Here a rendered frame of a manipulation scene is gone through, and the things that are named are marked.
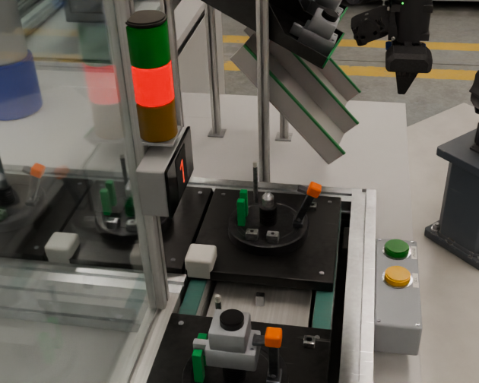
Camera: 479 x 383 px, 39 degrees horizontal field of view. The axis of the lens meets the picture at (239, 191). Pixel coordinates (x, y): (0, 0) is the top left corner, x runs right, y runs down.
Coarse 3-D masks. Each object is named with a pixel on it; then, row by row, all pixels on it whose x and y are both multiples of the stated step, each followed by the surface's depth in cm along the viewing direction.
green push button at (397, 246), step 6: (390, 240) 113; (396, 240) 113; (402, 240) 113; (390, 246) 111; (396, 246) 111; (402, 246) 111; (408, 246) 112; (390, 252) 110; (396, 252) 110; (402, 252) 110; (408, 252) 111
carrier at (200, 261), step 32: (224, 192) 127; (256, 192) 119; (224, 224) 118; (256, 224) 115; (288, 224) 114; (320, 224) 117; (192, 256) 108; (224, 256) 111; (256, 256) 111; (288, 256) 110; (320, 256) 110; (320, 288) 106
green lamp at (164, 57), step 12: (132, 36) 77; (144, 36) 77; (156, 36) 77; (168, 36) 79; (132, 48) 78; (144, 48) 77; (156, 48) 78; (168, 48) 79; (132, 60) 79; (144, 60) 78; (156, 60) 79; (168, 60) 80
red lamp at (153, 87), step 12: (132, 72) 80; (144, 72) 79; (156, 72) 79; (168, 72) 81; (144, 84) 80; (156, 84) 80; (168, 84) 81; (144, 96) 81; (156, 96) 81; (168, 96) 82
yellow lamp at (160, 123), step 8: (136, 104) 83; (168, 104) 83; (144, 112) 82; (152, 112) 82; (160, 112) 82; (168, 112) 83; (144, 120) 83; (152, 120) 83; (160, 120) 83; (168, 120) 83; (176, 120) 86; (144, 128) 84; (152, 128) 83; (160, 128) 84; (168, 128) 84; (176, 128) 86; (144, 136) 85; (152, 136) 84; (160, 136) 84; (168, 136) 85
